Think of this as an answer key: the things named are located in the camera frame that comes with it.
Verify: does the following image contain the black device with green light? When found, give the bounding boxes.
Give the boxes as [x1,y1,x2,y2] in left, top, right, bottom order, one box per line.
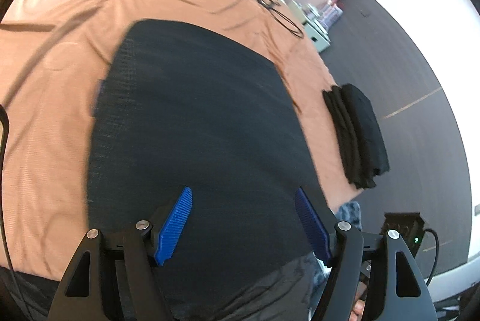
[381,212,425,257]

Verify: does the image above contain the striped gift bag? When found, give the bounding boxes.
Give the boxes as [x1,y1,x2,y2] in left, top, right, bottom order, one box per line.
[320,0,343,30]

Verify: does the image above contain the folded black clothes stack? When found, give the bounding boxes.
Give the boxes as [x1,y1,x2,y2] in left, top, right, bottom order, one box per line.
[322,84,390,189]

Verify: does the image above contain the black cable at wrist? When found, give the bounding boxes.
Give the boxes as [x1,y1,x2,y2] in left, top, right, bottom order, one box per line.
[0,102,35,321]

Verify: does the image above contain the dark navy pants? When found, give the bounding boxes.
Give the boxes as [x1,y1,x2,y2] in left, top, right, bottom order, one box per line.
[86,19,320,320]

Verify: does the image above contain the cream bedside table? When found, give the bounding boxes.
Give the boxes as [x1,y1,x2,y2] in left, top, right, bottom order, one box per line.
[288,1,331,54]

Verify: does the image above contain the orange-brown duvet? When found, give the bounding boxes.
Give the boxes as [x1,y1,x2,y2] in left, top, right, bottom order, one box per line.
[1,0,358,281]

